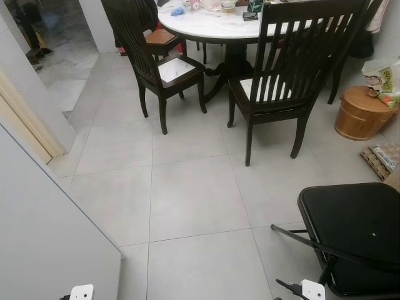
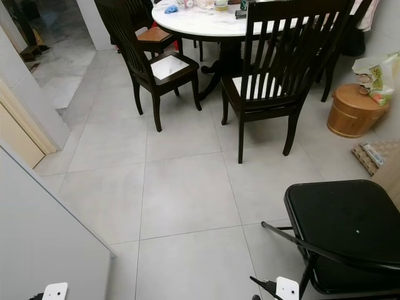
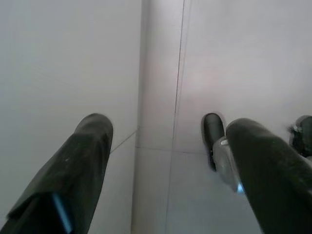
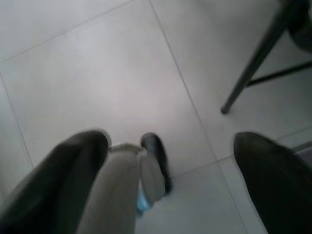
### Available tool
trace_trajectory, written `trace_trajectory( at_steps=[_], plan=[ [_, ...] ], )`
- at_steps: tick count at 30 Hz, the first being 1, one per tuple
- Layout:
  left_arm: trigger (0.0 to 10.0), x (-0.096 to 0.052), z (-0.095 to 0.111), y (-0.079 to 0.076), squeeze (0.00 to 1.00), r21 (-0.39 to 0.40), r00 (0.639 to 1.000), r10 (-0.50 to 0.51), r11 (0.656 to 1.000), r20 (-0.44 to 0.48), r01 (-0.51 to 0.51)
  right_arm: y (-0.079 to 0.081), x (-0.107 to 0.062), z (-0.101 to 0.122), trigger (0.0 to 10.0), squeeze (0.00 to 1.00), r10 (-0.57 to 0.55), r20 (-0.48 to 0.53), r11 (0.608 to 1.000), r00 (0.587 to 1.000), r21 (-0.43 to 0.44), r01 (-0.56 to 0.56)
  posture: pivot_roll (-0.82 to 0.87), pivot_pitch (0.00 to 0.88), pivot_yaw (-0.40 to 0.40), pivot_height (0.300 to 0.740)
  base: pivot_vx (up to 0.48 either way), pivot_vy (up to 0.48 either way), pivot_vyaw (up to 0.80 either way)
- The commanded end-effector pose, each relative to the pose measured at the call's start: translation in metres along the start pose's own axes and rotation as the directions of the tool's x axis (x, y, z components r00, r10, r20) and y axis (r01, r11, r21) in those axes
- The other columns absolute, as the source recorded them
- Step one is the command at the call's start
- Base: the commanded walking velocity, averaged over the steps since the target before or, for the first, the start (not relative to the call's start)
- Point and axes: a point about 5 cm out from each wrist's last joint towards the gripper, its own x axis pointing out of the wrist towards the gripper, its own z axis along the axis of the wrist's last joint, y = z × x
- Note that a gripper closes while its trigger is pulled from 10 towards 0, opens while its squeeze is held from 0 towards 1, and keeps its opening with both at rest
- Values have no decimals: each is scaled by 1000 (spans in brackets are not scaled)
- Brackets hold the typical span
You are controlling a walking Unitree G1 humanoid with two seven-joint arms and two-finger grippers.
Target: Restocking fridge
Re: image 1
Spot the grey fridge door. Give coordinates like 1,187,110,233
0,121,123,300

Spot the brown cardboard egg tray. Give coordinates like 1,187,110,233
359,143,400,183

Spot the round wooden bucket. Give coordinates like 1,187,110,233
334,86,398,142

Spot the green and white snack bag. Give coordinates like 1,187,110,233
362,57,400,109

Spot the black folding chair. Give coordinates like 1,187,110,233
270,182,400,300

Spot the pale pink cloth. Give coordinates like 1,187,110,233
366,0,392,33

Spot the dark wooden slat-back chair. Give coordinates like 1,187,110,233
101,0,208,136
226,0,371,167

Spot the round white marble table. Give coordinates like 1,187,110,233
156,0,376,104

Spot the dark chair with brown seat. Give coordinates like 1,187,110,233
116,25,187,58

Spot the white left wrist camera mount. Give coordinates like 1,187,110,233
69,284,94,300

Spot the beige door frame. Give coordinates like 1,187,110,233
0,61,67,164

